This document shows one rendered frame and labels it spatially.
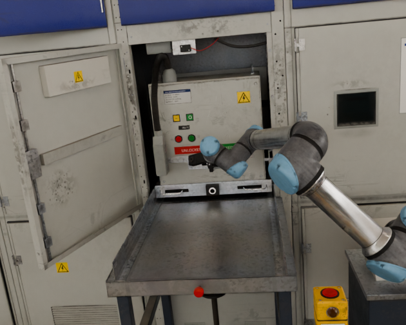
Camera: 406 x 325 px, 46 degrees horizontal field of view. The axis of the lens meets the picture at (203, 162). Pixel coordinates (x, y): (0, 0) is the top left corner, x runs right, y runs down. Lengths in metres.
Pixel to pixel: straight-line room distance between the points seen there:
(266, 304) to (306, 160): 1.14
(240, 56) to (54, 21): 1.17
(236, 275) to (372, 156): 0.88
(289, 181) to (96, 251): 1.24
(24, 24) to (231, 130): 0.95
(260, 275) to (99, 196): 0.80
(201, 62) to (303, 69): 0.94
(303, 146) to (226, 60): 1.46
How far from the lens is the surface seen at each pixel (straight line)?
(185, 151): 2.15
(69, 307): 2.58
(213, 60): 2.81
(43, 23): 2.04
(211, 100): 2.09
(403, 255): 1.54
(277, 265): 1.60
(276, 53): 2.02
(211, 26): 2.02
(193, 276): 1.58
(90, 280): 2.46
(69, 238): 1.92
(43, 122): 1.78
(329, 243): 2.26
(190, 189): 2.20
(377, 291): 1.68
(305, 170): 1.41
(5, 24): 2.02
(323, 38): 2.02
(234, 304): 2.41
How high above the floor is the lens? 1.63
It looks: 16 degrees down
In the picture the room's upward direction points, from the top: 5 degrees counter-clockwise
